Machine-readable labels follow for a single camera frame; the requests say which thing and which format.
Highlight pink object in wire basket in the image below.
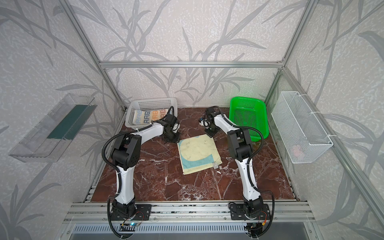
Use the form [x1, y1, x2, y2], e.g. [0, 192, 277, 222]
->
[292, 145, 305, 159]

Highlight white wire mesh basket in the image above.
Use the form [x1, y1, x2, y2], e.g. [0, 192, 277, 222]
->
[272, 91, 334, 164]

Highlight black mounting plate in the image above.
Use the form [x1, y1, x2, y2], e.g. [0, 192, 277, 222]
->
[110, 204, 152, 221]
[228, 202, 271, 222]

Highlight green plastic basket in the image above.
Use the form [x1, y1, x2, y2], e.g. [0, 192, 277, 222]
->
[229, 97, 269, 139]

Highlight beige towel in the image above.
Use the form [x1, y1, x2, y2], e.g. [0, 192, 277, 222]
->
[132, 109, 169, 125]

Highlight clear plastic wall tray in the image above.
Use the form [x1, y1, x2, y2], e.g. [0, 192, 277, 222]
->
[9, 94, 97, 163]

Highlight white plastic perforated basket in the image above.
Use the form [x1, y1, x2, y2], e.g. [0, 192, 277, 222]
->
[125, 98, 178, 129]

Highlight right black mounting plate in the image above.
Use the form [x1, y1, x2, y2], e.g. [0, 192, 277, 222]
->
[228, 202, 271, 222]

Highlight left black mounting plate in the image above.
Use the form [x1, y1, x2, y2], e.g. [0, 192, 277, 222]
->
[110, 204, 152, 221]

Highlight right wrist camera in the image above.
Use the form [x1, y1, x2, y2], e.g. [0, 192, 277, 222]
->
[199, 118, 210, 128]

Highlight right black corrugated cable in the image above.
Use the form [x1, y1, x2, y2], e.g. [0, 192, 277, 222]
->
[209, 105, 276, 235]

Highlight pale green towel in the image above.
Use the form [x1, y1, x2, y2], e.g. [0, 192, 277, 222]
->
[177, 135, 222, 175]

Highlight left black corrugated cable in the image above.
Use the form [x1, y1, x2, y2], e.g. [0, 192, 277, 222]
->
[101, 105, 175, 238]

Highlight black corrugated cable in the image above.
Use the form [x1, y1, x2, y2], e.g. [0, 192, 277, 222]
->
[209, 105, 276, 235]
[101, 105, 175, 238]

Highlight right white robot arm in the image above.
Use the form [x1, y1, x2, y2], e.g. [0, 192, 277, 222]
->
[199, 106, 264, 219]

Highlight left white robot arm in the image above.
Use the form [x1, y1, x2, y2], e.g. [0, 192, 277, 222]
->
[111, 114, 180, 219]

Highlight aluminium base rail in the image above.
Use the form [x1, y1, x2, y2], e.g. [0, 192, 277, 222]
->
[58, 201, 316, 240]

